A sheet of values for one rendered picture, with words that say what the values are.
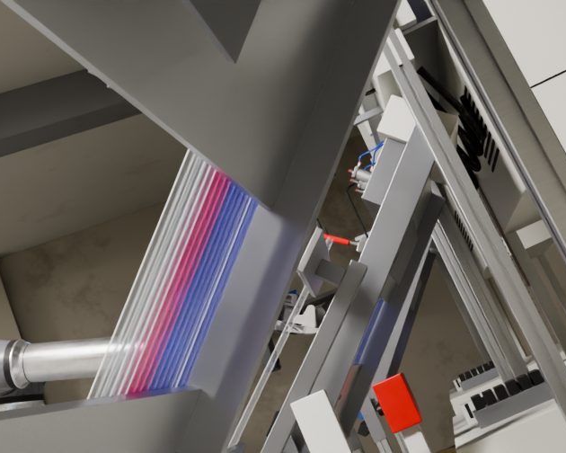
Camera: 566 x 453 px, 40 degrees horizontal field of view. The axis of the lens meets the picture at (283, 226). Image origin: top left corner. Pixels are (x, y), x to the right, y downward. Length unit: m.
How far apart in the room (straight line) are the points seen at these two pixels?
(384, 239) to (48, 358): 0.68
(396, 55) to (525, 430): 0.73
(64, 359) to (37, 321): 4.81
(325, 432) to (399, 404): 1.23
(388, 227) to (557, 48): 0.47
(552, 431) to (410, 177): 0.53
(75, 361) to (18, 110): 2.72
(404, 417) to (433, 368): 4.18
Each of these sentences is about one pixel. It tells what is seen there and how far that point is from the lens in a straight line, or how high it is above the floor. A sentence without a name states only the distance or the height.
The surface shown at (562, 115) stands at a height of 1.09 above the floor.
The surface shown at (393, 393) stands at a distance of 2.49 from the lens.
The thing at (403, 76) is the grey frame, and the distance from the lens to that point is 1.54.
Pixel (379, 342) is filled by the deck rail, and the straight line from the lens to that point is 2.17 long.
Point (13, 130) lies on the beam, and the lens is 4.11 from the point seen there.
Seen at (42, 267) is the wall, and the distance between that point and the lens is 6.47.
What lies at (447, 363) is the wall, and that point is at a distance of 6.72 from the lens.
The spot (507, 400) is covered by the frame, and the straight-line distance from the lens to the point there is 1.64.
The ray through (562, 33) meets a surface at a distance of 1.62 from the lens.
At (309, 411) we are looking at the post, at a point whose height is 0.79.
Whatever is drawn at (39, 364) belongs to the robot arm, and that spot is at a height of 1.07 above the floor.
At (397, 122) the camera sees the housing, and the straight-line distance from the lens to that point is 1.57.
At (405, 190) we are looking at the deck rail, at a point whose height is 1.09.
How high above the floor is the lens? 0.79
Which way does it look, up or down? 13 degrees up
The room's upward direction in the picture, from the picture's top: 24 degrees counter-clockwise
